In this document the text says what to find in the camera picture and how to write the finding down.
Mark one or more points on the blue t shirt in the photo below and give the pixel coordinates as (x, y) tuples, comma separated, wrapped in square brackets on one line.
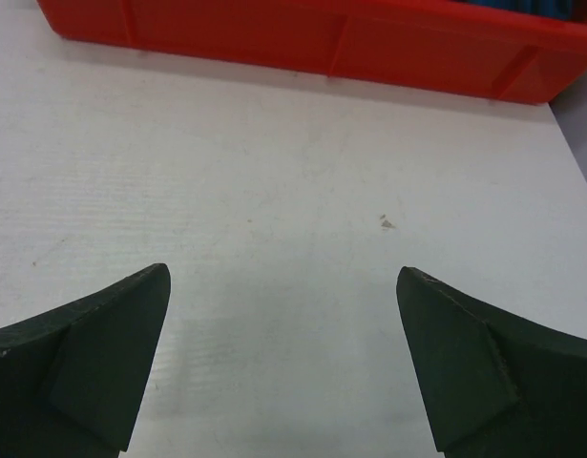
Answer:
[(565, 10)]

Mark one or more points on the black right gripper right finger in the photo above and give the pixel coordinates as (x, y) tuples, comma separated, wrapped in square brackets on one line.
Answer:
[(493, 384)]

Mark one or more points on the red plastic bin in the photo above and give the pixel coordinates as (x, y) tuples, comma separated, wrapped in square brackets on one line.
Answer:
[(443, 46)]

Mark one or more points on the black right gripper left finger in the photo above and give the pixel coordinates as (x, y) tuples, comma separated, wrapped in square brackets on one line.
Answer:
[(72, 379)]

